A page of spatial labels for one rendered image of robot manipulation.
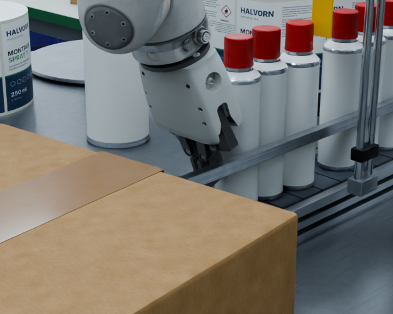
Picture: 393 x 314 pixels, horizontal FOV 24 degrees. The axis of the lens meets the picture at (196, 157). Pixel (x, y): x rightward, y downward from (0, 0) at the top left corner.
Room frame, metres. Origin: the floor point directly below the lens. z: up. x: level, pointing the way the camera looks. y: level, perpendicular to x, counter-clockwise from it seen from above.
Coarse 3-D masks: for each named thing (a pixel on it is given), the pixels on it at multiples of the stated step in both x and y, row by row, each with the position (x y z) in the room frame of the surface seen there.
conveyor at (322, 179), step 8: (384, 152) 1.16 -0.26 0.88; (392, 152) 1.16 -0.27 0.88; (376, 160) 1.13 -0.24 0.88; (384, 160) 1.13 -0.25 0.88; (320, 168) 1.10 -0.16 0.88; (320, 176) 1.07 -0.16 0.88; (328, 176) 1.07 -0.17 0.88; (336, 176) 1.07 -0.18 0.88; (344, 176) 1.07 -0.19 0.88; (320, 184) 1.05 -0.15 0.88; (328, 184) 1.05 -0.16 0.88; (336, 184) 1.05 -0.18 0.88; (288, 192) 1.02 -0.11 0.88; (296, 192) 1.02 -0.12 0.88; (304, 192) 1.02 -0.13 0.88; (312, 192) 1.02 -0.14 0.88; (320, 192) 1.03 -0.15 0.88; (272, 200) 1.00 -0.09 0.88; (280, 200) 1.00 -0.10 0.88; (288, 200) 1.00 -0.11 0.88; (296, 200) 1.00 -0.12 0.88
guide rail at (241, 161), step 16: (352, 112) 1.09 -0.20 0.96; (368, 112) 1.09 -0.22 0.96; (384, 112) 1.12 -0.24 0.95; (320, 128) 1.02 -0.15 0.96; (336, 128) 1.04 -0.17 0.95; (272, 144) 0.97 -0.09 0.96; (288, 144) 0.98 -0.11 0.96; (304, 144) 1.00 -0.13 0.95; (224, 160) 0.92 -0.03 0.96; (240, 160) 0.92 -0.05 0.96; (256, 160) 0.94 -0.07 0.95; (192, 176) 0.87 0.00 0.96; (208, 176) 0.89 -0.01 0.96; (224, 176) 0.90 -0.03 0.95
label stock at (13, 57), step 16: (0, 0) 1.48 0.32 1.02; (0, 16) 1.36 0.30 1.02; (16, 16) 1.36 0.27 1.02; (0, 32) 1.32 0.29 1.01; (16, 32) 1.35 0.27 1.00; (0, 48) 1.32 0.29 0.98; (16, 48) 1.35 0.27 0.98; (0, 64) 1.32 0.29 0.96; (16, 64) 1.35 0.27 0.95; (0, 80) 1.32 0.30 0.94; (16, 80) 1.34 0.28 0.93; (0, 96) 1.32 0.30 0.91; (16, 96) 1.34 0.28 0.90; (32, 96) 1.40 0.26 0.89; (0, 112) 1.32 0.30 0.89
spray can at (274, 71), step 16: (256, 32) 1.01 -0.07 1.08; (272, 32) 1.01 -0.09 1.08; (256, 48) 1.01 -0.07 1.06; (272, 48) 1.01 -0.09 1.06; (256, 64) 1.00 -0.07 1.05; (272, 64) 1.00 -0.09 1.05; (272, 80) 1.00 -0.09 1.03; (272, 96) 1.00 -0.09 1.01; (272, 112) 1.00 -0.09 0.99; (272, 128) 1.00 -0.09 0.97; (272, 160) 1.00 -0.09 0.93; (272, 176) 1.00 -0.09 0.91; (272, 192) 1.00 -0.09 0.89
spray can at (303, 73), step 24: (288, 24) 1.04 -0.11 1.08; (312, 24) 1.04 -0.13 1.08; (288, 48) 1.04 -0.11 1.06; (312, 48) 1.04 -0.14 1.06; (288, 72) 1.03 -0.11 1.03; (312, 72) 1.03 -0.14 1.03; (288, 96) 1.03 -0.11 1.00; (312, 96) 1.03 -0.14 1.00; (288, 120) 1.03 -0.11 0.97; (312, 120) 1.03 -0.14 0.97; (312, 144) 1.04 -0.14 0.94; (288, 168) 1.03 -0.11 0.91; (312, 168) 1.04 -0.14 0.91
